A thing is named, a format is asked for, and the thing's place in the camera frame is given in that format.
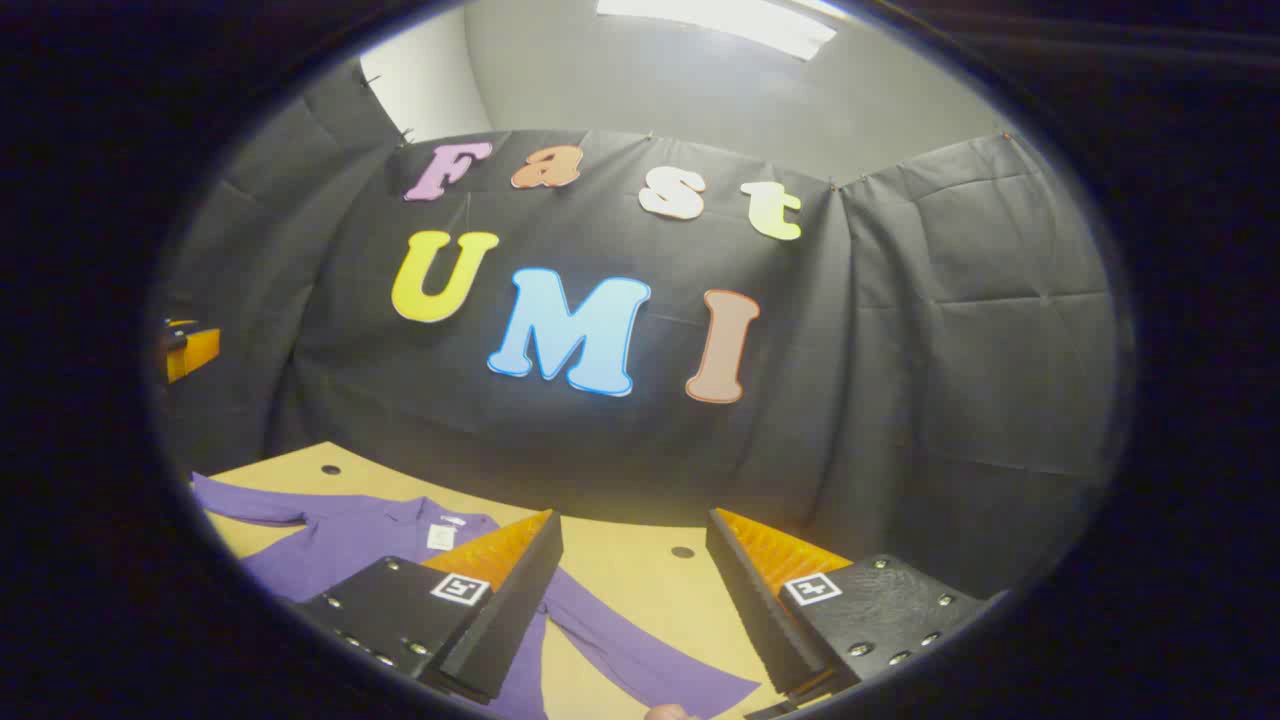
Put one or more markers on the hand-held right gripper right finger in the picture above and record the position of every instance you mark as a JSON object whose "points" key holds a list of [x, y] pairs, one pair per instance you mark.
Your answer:
{"points": [[760, 610]]}

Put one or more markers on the purple shirt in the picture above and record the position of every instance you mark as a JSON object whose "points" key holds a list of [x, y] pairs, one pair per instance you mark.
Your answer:
{"points": [[350, 540]]}

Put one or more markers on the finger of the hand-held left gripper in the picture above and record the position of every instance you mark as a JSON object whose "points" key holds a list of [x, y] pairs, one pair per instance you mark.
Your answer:
{"points": [[195, 352]]}

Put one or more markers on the black backdrop cloth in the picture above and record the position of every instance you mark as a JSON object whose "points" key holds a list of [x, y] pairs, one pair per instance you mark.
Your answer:
{"points": [[600, 450]]}

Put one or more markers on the white paper garment tag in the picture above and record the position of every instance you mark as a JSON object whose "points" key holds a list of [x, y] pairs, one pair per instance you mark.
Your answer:
{"points": [[441, 537]]}

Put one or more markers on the long ceiling light panel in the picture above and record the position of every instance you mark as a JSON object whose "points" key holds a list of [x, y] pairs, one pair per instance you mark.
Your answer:
{"points": [[720, 20]]}

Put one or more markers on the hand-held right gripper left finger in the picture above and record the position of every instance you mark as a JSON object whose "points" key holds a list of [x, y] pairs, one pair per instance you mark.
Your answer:
{"points": [[505, 610]]}

